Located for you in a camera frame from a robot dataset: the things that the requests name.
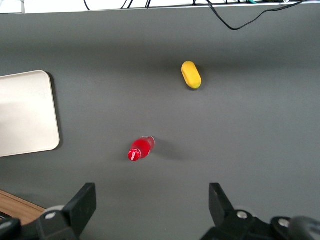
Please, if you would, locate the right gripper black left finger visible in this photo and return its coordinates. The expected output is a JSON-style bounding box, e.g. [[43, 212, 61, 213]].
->
[[37, 182, 98, 240]]

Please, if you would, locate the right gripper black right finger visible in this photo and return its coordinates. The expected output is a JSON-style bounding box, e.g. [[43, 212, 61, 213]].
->
[[199, 182, 271, 240]]

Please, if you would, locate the cream rectangular tray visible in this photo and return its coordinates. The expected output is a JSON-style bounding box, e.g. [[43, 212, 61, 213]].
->
[[0, 69, 61, 158]]

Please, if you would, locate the wooden drawer cabinet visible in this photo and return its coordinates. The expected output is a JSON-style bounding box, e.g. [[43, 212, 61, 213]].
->
[[0, 189, 48, 226]]

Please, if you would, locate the small red cola bottle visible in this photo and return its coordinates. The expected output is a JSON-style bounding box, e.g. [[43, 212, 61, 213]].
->
[[127, 135, 156, 163]]

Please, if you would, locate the grey table mat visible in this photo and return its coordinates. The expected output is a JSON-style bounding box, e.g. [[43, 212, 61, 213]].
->
[[0, 2, 320, 240]]

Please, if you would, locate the yellow lemon toy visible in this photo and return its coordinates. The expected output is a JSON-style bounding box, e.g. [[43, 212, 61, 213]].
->
[[180, 60, 203, 90]]

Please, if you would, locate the looping black cable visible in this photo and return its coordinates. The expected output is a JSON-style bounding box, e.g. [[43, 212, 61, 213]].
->
[[205, 0, 305, 31]]

